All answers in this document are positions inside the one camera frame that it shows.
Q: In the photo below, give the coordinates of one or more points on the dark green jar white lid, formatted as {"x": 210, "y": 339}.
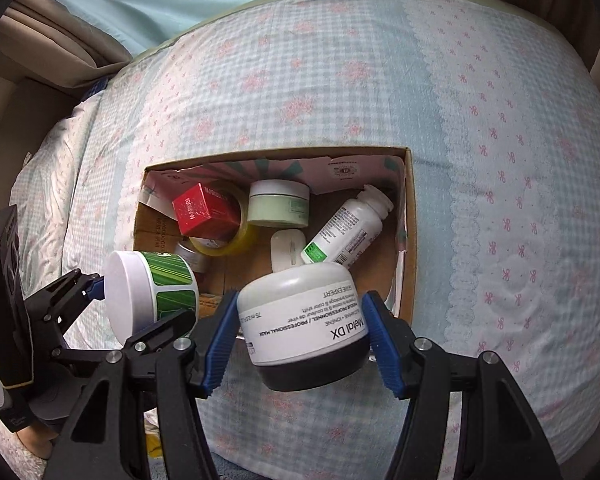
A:
{"x": 142, "y": 288}

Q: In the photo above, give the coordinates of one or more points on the brown left curtain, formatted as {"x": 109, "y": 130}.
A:
{"x": 41, "y": 39}

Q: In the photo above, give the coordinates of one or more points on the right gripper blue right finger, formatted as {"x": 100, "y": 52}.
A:
{"x": 500, "y": 436}

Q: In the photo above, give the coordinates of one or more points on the white pill bottle green label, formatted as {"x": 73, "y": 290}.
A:
{"x": 351, "y": 230}

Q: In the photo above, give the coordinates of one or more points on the yellow tape roll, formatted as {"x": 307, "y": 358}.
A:
{"x": 245, "y": 236}

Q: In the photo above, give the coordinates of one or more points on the light green jar white lid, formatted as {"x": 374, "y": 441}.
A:
{"x": 278, "y": 203}

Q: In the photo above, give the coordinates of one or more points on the red lid small jar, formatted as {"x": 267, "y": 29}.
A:
{"x": 198, "y": 262}

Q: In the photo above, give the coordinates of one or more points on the open cardboard box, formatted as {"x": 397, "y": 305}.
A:
{"x": 333, "y": 174}

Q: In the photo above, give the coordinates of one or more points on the floral checked bed cover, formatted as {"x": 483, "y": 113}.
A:
{"x": 503, "y": 121}

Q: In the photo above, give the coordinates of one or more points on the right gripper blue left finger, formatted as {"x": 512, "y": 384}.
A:
{"x": 104, "y": 436}

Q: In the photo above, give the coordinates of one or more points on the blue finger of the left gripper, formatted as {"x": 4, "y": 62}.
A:
{"x": 149, "y": 340}
{"x": 54, "y": 308}

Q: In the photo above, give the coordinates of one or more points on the white floral pillow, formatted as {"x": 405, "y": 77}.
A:
{"x": 43, "y": 193}

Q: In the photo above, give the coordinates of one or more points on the person's left hand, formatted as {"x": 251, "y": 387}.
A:
{"x": 38, "y": 439}

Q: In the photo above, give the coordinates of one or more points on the black white cream jar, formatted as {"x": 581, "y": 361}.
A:
{"x": 304, "y": 327}

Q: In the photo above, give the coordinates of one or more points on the white earbuds case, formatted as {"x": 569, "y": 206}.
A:
{"x": 286, "y": 247}

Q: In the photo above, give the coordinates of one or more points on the red rectangular carton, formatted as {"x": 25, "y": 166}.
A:
{"x": 204, "y": 212}

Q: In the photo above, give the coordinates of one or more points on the beige headboard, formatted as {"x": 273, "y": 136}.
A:
{"x": 28, "y": 110}

